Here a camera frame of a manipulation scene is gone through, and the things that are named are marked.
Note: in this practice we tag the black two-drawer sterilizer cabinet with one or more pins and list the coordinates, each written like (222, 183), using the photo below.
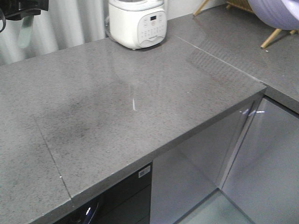
(127, 202)

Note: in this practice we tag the purple plastic bowl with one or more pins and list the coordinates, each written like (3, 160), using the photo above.
(281, 14)

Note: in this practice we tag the white rice cooker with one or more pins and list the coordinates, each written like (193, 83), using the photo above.
(137, 24)

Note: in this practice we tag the wooden rack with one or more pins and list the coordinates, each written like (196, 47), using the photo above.
(243, 6)

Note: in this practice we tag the mint green plastic spoon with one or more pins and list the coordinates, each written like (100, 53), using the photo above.
(25, 32)

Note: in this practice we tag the white pleated curtain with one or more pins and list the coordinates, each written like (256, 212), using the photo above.
(67, 23)

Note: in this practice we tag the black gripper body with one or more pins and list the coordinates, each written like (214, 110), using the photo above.
(18, 9)

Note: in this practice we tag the grey cabinet door panel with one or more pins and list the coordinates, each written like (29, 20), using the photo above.
(183, 176)

